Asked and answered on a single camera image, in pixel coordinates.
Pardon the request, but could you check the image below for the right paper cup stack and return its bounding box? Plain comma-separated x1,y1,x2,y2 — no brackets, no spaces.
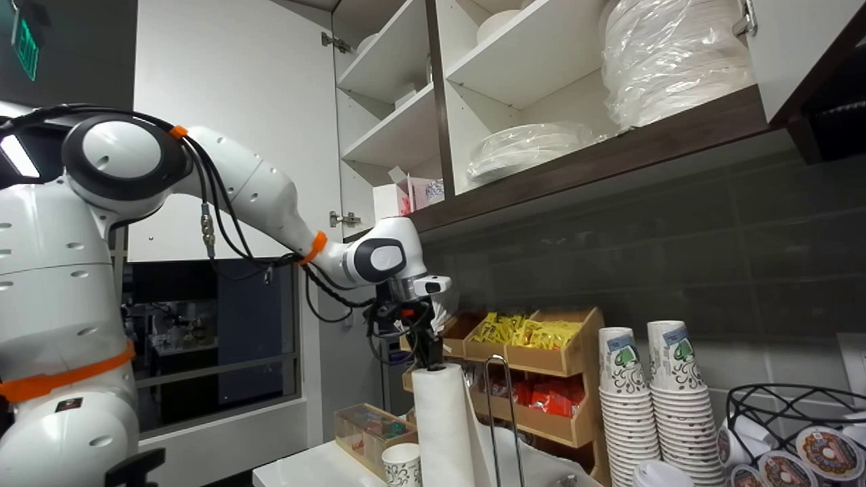
648,319,724,487

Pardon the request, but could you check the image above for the open white wall cabinet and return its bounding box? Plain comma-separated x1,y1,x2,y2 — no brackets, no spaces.
325,0,863,238

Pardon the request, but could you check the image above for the stack of plates in plastic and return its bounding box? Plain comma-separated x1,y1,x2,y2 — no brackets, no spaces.
601,0,756,130

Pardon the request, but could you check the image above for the red white box on shelf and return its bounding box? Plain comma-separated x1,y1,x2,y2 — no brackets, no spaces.
391,167,445,213

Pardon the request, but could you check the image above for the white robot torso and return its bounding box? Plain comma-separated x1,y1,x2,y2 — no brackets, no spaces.
0,183,138,487

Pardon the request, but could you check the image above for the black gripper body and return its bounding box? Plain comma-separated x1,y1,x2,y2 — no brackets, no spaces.
365,273,452,363

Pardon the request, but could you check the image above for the small patterned paper cup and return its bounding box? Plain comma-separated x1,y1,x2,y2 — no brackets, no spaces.
381,443,422,487

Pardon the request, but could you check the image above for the white paper towel roll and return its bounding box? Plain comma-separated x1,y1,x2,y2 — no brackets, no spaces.
413,364,490,487

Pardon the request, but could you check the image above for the left paper cup stack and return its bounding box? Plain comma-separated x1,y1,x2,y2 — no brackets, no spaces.
598,328,662,487

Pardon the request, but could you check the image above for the paper cup stack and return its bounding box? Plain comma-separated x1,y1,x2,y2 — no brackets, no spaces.
598,328,662,487
648,319,724,487

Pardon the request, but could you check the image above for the wooden condiment organizer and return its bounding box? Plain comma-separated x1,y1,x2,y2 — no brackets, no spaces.
445,306,610,483

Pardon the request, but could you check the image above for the black wire basket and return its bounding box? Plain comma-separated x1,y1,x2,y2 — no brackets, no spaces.
724,383,866,487

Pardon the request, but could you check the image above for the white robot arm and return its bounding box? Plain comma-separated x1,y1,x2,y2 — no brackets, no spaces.
62,114,452,370

